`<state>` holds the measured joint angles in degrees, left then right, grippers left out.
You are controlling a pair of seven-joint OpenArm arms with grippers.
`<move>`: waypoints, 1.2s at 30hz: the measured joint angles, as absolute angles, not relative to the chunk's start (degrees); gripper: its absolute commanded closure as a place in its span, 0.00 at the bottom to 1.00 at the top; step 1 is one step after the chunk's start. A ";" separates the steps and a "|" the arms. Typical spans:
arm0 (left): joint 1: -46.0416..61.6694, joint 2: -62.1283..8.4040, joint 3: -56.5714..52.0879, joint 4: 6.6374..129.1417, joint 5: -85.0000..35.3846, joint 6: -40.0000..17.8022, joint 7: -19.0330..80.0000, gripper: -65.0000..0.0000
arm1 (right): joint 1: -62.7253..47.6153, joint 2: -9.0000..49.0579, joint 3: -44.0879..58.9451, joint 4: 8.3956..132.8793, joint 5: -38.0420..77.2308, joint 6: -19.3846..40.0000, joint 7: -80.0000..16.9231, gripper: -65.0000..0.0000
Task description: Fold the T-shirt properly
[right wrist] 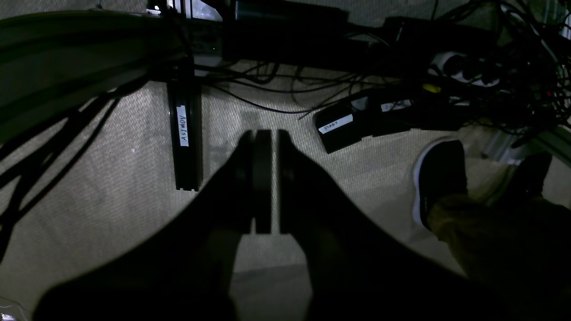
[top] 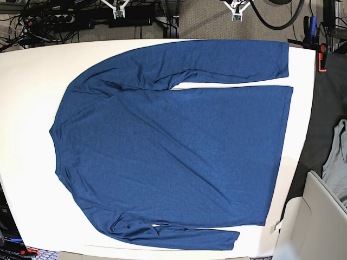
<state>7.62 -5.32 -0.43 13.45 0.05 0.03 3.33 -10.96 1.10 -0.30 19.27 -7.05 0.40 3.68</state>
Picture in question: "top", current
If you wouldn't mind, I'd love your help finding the blue long-sleeve T-shirt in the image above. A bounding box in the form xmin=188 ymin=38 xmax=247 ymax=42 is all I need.
xmin=50 ymin=40 xmax=293 ymax=250

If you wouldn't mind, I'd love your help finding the black power strip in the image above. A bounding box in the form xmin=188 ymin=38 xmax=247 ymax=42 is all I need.
xmin=43 ymin=14 xmax=75 ymax=24

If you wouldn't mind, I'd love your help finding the grey cloth in bin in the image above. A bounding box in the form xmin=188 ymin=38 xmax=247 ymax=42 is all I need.
xmin=322 ymin=119 xmax=347 ymax=207

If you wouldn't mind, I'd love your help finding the red clamp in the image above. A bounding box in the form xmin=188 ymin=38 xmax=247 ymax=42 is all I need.
xmin=318 ymin=44 xmax=327 ymax=72

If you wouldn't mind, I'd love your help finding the white plastic bin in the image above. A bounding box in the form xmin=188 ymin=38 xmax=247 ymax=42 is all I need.
xmin=272 ymin=172 xmax=346 ymax=260

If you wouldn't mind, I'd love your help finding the black box with label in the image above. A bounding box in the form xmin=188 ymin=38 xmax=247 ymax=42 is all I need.
xmin=1 ymin=206 xmax=25 ymax=259

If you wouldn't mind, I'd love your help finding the blue handled tool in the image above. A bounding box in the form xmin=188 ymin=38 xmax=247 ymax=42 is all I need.
xmin=309 ymin=16 xmax=317 ymax=38

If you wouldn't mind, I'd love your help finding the black thick cable loop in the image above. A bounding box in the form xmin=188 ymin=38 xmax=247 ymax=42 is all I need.
xmin=250 ymin=0 xmax=305 ymax=30

